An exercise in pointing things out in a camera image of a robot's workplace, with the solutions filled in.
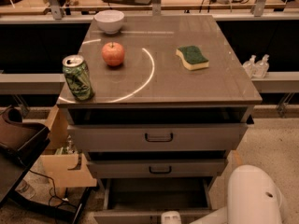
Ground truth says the clear bottle right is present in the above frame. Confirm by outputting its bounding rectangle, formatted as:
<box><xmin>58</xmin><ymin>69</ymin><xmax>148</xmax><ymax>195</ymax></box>
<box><xmin>253</xmin><ymin>54</ymin><xmax>269</xmax><ymax>78</ymax></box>

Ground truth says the grey bottom drawer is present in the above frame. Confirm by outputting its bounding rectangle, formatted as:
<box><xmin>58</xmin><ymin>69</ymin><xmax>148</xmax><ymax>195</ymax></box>
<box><xmin>94</xmin><ymin>177</ymin><xmax>213</xmax><ymax>224</ymax></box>

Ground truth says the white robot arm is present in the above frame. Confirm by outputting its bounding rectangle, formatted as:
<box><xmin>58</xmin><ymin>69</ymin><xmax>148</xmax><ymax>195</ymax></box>
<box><xmin>189</xmin><ymin>165</ymin><xmax>288</xmax><ymax>224</ymax></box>

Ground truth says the grey drawer cabinet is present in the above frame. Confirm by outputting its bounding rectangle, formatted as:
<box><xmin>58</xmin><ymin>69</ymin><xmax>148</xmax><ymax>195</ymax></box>
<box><xmin>56</xmin><ymin>14</ymin><xmax>263</xmax><ymax>224</ymax></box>

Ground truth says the dark brown chair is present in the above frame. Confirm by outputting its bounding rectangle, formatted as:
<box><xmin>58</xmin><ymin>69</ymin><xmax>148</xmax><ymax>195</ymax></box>
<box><xmin>0</xmin><ymin>106</ymin><xmax>92</xmax><ymax>224</ymax></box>

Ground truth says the grey top drawer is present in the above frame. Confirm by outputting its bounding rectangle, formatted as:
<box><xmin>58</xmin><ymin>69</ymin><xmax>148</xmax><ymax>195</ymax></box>
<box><xmin>65</xmin><ymin>107</ymin><xmax>249</xmax><ymax>152</ymax></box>

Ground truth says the clear bottle left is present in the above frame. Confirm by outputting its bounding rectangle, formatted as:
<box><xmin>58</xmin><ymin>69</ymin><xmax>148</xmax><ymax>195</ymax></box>
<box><xmin>243</xmin><ymin>55</ymin><xmax>256</xmax><ymax>77</ymax></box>

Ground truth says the grey drawer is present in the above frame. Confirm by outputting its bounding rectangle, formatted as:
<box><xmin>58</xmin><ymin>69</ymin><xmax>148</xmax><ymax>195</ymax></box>
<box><xmin>65</xmin><ymin>107</ymin><xmax>249</xmax><ymax>152</ymax></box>
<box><xmin>94</xmin><ymin>177</ymin><xmax>213</xmax><ymax>224</ymax></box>
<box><xmin>87</xmin><ymin>151</ymin><xmax>227</xmax><ymax>178</ymax></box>

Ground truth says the red apple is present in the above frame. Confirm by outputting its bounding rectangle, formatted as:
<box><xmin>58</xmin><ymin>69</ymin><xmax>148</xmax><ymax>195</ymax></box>
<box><xmin>101</xmin><ymin>42</ymin><xmax>124</xmax><ymax>66</ymax></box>

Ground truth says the white ceramic bowl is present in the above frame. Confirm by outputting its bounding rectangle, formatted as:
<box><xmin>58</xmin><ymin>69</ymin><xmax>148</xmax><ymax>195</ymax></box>
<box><xmin>94</xmin><ymin>10</ymin><xmax>124</xmax><ymax>34</ymax></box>

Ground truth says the clear bottle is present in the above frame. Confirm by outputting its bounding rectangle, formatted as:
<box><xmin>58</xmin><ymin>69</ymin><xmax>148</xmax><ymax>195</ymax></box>
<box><xmin>243</xmin><ymin>55</ymin><xmax>256</xmax><ymax>77</ymax></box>
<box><xmin>253</xmin><ymin>54</ymin><xmax>269</xmax><ymax>78</ymax></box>

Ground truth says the grey middle drawer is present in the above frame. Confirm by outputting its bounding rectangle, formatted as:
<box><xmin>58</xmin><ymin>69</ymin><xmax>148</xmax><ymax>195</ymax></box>
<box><xmin>87</xmin><ymin>151</ymin><xmax>227</xmax><ymax>178</ymax></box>

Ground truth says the green soda can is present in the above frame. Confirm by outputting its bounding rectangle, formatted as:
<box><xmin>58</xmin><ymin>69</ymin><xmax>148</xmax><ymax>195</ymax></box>
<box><xmin>63</xmin><ymin>55</ymin><xmax>94</xmax><ymax>101</ymax></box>

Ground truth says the green yellow sponge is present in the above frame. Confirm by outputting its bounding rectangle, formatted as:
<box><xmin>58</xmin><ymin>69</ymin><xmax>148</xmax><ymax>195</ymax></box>
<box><xmin>176</xmin><ymin>46</ymin><xmax>209</xmax><ymax>71</ymax></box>

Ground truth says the black floor cable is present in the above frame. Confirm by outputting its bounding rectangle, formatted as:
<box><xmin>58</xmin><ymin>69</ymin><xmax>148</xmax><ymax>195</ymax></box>
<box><xmin>28</xmin><ymin>169</ymin><xmax>78</xmax><ymax>210</ymax></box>

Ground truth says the cardboard box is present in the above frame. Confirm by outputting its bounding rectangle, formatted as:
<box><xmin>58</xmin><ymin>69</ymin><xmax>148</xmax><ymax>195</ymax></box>
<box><xmin>41</xmin><ymin>105</ymin><xmax>97</xmax><ymax>188</ymax></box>

